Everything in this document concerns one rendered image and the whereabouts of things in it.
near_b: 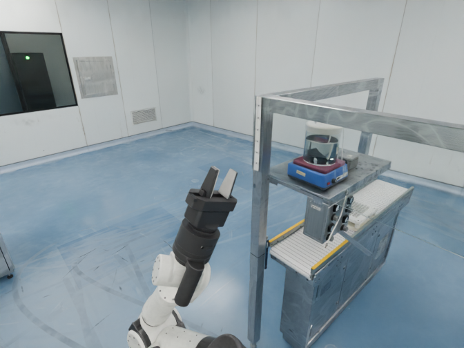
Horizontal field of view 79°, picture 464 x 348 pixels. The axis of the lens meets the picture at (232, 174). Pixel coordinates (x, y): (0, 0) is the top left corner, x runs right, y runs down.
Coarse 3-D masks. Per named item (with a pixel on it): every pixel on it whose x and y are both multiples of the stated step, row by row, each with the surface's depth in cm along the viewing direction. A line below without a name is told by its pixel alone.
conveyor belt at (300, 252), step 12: (288, 240) 159; (300, 240) 159; (312, 240) 159; (336, 240) 159; (276, 252) 151; (288, 252) 150; (300, 252) 150; (312, 252) 150; (324, 252) 150; (288, 264) 145; (300, 264) 141; (312, 264) 141
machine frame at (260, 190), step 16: (368, 80) 173; (272, 96) 118; (288, 96) 126; (304, 96) 134; (320, 96) 143; (336, 96) 153; (368, 96) 191; (368, 112) 89; (256, 176) 134; (256, 192) 137; (256, 208) 140; (256, 224) 144; (256, 240) 148; (256, 256) 151; (256, 272) 156; (256, 288) 160; (256, 304) 166; (256, 320) 172; (256, 336) 179
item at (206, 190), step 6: (210, 168) 56; (216, 168) 55; (210, 174) 56; (216, 174) 55; (204, 180) 57; (210, 180) 56; (216, 180) 56; (204, 186) 57; (210, 186) 56; (204, 192) 56; (210, 192) 56
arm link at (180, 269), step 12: (180, 252) 58; (156, 264) 62; (168, 264) 60; (180, 264) 60; (192, 264) 57; (156, 276) 59; (168, 276) 59; (180, 276) 60; (192, 276) 57; (180, 288) 58; (192, 288) 58; (180, 300) 58
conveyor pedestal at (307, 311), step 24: (384, 240) 223; (360, 264) 201; (288, 288) 170; (312, 288) 154; (336, 288) 181; (360, 288) 218; (288, 312) 176; (312, 312) 163; (336, 312) 197; (288, 336) 183; (312, 336) 179
